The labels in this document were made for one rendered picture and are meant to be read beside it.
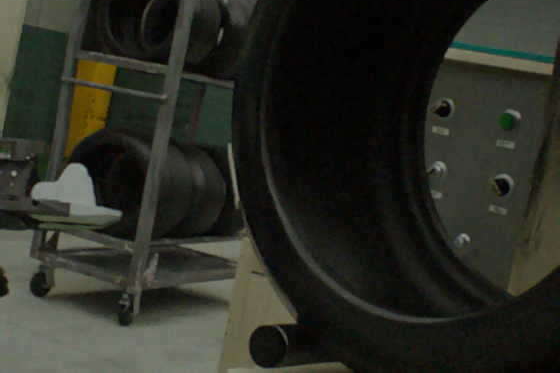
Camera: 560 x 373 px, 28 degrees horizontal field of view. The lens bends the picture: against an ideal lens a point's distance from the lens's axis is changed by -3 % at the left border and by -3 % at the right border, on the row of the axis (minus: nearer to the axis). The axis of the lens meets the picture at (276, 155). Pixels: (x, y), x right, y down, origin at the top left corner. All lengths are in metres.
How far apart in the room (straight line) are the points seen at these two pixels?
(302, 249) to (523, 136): 0.71
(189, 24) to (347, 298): 3.97
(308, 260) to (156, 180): 3.90
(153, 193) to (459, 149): 3.28
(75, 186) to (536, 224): 0.55
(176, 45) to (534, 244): 3.69
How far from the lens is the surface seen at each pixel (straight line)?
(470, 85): 1.77
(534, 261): 1.37
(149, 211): 4.96
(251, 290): 1.94
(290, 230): 1.08
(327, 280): 1.05
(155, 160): 4.95
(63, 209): 1.14
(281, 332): 1.12
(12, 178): 1.16
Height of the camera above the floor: 1.15
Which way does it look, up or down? 3 degrees down
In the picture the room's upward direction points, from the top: 11 degrees clockwise
